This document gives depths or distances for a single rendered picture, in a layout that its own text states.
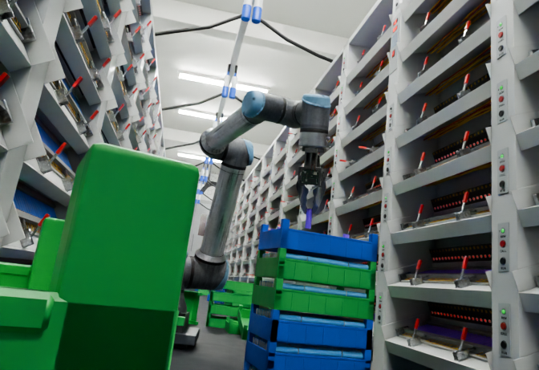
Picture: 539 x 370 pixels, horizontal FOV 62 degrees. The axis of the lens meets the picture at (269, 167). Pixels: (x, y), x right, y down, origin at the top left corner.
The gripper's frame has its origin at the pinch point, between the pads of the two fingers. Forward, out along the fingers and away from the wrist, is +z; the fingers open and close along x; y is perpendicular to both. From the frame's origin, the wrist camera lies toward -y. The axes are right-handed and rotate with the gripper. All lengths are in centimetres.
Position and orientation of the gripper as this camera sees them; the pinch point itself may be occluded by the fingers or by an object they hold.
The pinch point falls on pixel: (309, 209)
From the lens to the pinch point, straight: 147.1
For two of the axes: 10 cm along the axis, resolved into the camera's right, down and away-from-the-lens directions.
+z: -0.7, 10.0, 0.1
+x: 9.7, 0.7, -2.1
